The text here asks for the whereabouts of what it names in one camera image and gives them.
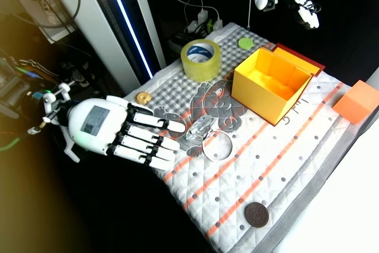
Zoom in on yellow and red box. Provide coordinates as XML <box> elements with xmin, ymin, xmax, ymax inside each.
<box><xmin>230</xmin><ymin>43</ymin><xmax>326</xmax><ymax>126</ymax></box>

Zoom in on green round disc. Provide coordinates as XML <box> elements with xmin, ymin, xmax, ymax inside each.
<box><xmin>237</xmin><ymin>37</ymin><xmax>255</xmax><ymax>50</ymax></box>

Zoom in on white power strip with plugs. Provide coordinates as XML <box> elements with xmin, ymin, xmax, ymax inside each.
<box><xmin>185</xmin><ymin>9</ymin><xmax>223</xmax><ymax>33</ymax></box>

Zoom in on clear yellowish packing tape roll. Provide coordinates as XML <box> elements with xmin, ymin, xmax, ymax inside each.
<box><xmin>180</xmin><ymin>39</ymin><xmax>222</xmax><ymax>82</ymax></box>

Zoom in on orange cube block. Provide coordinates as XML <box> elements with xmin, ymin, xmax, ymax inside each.
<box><xmin>332</xmin><ymin>79</ymin><xmax>379</xmax><ymax>126</ymax></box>

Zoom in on yellow pretzel biscuit toy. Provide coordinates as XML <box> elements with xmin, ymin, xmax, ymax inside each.
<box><xmin>135</xmin><ymin>91</ymin><xmax>152</xmax><ymax>105</ymax></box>

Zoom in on grey quilt with bear print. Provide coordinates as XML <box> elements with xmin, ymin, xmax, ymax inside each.
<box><xmin>123</xmin><ymin>22</ymin><xmax>370</xmax><ymax>253</ymax></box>

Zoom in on white pillar with blue light strip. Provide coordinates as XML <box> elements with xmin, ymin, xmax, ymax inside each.
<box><xmin>40</xmin><ymin>0</ymin><xmax>166</xmax><ymax>94</ymax></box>

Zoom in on brown round sandwich cookie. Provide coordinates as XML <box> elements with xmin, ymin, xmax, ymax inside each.
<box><xmin>244</xmin><ymin>201</ymin><xmax>270</xmax><ymax>229</ymax></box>

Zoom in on thin white hanging cable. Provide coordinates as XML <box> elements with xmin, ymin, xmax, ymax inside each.
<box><xmin>246</xmin><ymin>0</ymin><xmax>253</xmax><ymax>30</ymax></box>

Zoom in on green cable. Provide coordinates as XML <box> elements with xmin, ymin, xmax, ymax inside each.
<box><xmin>0</xmin><ymin>137</ymin><xmax>24</xmax><ymax>152</ymax></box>

